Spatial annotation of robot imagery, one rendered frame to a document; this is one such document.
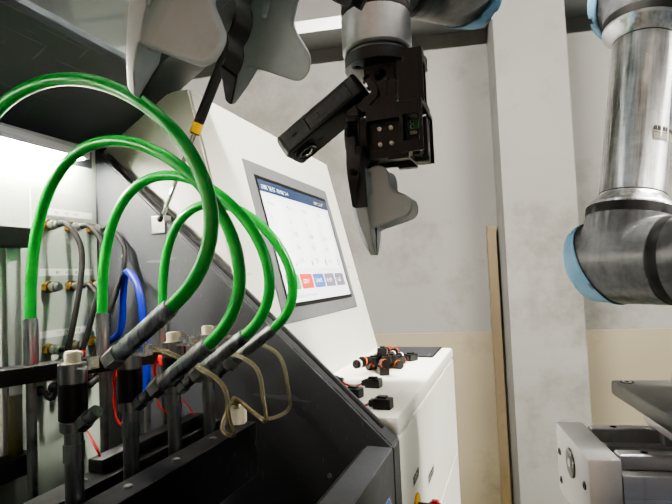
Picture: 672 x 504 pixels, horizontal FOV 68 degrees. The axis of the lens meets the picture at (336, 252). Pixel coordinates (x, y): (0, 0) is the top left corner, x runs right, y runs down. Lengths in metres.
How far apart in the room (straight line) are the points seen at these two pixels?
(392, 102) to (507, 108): 1.87
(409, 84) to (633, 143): 0.38
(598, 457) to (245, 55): 0.53
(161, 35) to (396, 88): 0.31
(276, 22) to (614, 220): 0.55
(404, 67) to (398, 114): 0.06
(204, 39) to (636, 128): 0.65
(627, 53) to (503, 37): 1.64
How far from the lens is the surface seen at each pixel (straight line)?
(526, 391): 2.33
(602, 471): 0.64
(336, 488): 0.64
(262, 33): 0.35
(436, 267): 2.46
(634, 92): 0.84
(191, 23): 0.28
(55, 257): 0.94
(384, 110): 0.52
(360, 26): 0.55
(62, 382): 0.59
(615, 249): 0.74
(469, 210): 2.48
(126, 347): 0.53
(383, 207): 0.51
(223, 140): 1.01
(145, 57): 0.31
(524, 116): 2.38
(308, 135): 0.55
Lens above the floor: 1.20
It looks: 3 degrees up
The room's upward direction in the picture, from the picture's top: 2 degrees counter-clockwise
